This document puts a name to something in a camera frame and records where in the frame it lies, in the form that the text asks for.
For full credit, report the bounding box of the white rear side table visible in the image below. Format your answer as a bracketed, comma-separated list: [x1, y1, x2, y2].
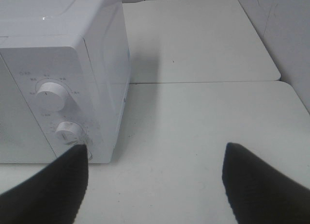
[123, 0, 281, 84]

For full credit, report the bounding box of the white microwave oven body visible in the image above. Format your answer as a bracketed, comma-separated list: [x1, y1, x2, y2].
[0, 0, 131, 163]

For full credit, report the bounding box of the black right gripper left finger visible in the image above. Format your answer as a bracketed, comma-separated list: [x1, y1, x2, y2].
[0, 144, 89, 224]

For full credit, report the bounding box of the white microwave knob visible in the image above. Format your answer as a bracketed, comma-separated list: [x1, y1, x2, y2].
[35, 82, 69, 112]
[55, 121, 84, 145]

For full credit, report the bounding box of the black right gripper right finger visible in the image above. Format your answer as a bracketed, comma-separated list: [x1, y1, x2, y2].
[222, 143, 310, 224]

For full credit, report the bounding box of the round white door button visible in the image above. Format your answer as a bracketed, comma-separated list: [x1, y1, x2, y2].
[87, 150, 93, 161]

